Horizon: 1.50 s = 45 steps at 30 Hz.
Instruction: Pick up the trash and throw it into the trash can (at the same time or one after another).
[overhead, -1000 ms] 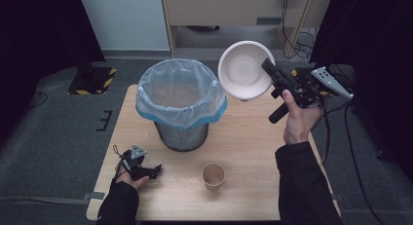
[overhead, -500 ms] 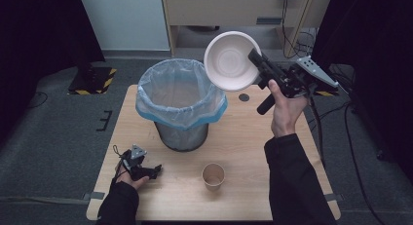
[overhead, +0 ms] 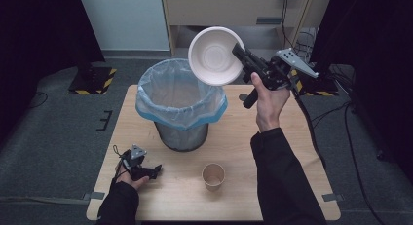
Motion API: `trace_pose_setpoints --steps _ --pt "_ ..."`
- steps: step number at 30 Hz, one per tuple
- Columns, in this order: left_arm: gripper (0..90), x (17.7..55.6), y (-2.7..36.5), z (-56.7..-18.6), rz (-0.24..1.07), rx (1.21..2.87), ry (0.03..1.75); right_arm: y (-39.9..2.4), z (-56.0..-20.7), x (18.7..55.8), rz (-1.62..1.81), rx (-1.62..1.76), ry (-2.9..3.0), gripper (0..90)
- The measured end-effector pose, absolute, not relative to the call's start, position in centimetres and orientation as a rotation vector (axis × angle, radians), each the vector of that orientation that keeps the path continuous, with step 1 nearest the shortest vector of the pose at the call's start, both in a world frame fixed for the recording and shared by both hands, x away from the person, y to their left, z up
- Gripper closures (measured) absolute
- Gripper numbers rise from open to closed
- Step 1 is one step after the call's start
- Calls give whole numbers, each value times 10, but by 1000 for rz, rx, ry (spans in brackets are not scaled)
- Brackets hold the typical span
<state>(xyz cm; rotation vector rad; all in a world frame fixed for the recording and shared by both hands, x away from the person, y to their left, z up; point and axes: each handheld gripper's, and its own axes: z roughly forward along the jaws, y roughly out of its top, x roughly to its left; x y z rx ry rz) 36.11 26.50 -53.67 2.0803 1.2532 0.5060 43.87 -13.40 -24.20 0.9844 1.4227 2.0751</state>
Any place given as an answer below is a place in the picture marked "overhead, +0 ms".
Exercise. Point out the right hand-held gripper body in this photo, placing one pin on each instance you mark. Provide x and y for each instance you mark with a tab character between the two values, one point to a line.
276	74

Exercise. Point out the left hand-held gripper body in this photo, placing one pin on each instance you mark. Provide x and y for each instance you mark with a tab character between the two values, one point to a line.
134	163

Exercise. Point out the white disposable bowl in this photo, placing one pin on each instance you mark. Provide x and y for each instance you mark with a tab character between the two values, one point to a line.
212	56

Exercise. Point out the metal mesh trash bin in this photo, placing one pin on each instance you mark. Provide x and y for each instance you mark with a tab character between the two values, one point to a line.
181	139

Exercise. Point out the translucent blue trash bag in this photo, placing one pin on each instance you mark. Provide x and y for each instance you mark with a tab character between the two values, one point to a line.
156	106

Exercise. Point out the person's left hand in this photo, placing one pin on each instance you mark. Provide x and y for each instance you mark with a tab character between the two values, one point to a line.
124	177

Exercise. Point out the person's right hand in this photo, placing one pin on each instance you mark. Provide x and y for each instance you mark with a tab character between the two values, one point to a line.
269	104

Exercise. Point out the dark round table grommet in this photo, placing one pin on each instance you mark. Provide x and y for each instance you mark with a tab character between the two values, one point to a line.
242	96

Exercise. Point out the hazard striped black stand base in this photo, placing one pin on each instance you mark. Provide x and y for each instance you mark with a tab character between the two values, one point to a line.
319	87
94	82

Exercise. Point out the grey tape strip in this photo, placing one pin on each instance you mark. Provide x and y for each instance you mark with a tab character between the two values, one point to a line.
332	197
95	195

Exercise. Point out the light wooden desk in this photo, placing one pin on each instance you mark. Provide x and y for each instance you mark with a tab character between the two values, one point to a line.
220	9

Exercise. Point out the brown paper cup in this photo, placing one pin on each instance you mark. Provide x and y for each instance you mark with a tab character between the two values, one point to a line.
213	178

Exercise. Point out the dark curtain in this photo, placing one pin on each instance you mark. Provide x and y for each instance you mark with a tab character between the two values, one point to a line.
35	49
373	40

